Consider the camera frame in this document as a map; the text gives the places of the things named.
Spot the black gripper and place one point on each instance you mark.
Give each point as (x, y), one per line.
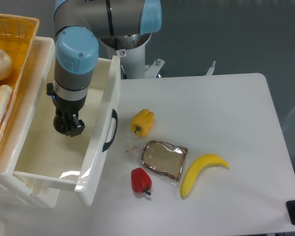
(68, 105)

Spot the dark purple mangosteen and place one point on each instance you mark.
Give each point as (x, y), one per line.
(60, 125)

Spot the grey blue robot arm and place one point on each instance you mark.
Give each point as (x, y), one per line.
(79, 24)

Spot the white open upper drawer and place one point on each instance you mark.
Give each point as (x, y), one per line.
(75, 163)

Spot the white plastic drawer cabinet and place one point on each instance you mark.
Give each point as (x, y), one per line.
(14, 188)

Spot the yellow bell pepper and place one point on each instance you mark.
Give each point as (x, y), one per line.
(142, 122)

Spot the pale ridged bread roll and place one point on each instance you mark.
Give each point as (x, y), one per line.
(0, 104)

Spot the red bell pepper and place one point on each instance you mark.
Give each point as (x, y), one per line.
(141, 182)

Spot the bagged brown bread slice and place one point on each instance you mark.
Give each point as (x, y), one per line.
(163, 159)

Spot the orange wicker basket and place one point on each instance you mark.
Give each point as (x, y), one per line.
(17, 34)

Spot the dark drawer handle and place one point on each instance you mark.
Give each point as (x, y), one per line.
(112, 130)

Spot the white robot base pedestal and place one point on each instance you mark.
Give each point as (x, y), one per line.
(131, 49)

